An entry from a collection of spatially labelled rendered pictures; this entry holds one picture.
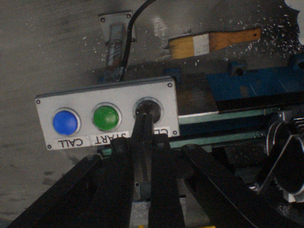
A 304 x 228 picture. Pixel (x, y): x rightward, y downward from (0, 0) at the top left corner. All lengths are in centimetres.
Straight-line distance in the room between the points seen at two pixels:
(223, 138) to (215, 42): 23
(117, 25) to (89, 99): 24
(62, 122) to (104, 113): 5
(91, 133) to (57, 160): 61
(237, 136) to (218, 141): 5
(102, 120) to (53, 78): 35
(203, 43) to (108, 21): 21
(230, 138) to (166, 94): 37
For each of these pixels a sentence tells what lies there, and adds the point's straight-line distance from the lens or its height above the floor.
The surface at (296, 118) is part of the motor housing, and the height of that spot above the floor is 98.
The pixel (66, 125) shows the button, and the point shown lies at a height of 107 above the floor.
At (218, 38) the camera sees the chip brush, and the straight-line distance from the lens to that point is 54.
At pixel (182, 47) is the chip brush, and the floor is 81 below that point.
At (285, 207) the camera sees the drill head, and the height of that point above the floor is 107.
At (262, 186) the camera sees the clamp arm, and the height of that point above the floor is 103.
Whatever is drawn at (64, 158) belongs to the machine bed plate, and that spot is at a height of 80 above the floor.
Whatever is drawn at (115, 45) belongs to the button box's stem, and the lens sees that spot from 42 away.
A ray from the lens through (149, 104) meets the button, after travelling 26.
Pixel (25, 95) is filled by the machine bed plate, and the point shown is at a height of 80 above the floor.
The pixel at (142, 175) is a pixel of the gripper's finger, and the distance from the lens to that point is 16.
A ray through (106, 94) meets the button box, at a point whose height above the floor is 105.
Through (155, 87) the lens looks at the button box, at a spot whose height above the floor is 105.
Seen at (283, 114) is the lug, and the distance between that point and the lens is 53.
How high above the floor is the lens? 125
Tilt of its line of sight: 43 degrees down
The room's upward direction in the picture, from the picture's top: 175 degrees clockwise
